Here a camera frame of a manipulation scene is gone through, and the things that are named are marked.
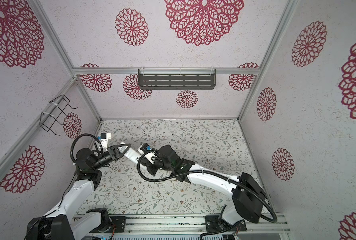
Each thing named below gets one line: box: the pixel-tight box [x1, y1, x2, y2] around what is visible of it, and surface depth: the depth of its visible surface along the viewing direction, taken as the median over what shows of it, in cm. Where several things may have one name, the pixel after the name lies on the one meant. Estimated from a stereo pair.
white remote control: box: [118, 141, 145, 169], surface depth 73 cm
